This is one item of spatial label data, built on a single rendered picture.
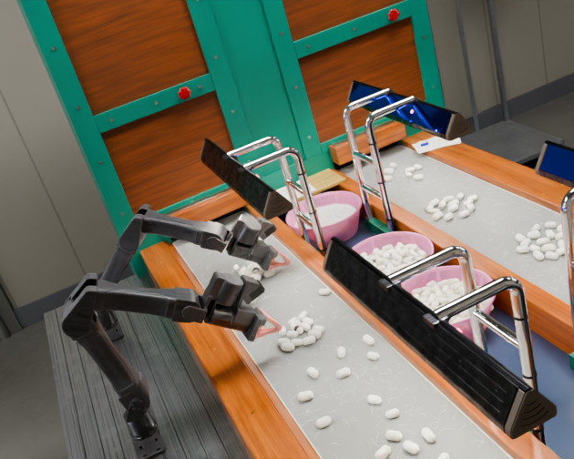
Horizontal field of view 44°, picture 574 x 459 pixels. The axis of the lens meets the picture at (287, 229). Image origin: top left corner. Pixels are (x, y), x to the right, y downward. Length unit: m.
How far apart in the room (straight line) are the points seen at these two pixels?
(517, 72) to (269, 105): 2.64
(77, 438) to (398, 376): 0.86
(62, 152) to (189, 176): 1.45
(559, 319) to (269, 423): 0.70
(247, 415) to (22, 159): 2.54
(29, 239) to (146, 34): 1.87
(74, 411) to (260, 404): 0.63
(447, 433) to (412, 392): 0.15
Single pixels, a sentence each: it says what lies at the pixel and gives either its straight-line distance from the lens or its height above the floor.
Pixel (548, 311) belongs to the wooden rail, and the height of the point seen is 0.76.
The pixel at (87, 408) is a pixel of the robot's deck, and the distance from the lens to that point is 2.10.
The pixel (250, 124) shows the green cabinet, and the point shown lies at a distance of 2.60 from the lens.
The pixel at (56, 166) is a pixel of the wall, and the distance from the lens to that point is 3.94.
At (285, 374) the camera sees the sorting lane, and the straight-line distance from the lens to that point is 1.78.
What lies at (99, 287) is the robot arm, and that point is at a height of 1.11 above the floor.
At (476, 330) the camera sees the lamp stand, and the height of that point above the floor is 0.92.
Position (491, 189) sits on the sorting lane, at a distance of 2.40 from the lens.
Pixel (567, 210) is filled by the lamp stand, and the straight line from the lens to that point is 1.49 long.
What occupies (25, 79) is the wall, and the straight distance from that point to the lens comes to 3.85.
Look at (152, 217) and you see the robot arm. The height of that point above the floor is 1.03.
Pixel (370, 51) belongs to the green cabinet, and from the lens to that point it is 2.76.
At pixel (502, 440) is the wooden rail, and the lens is 1.47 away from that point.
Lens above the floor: 1.80
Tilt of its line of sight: 26 degrees down
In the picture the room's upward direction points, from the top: 17 degrees counter-clockwise
